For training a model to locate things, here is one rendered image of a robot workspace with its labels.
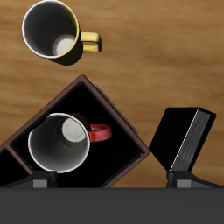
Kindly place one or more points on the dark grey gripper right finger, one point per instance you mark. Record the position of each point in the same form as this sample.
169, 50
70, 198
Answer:
182, 178

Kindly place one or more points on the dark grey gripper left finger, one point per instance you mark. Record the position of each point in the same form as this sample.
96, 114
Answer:
40, 178

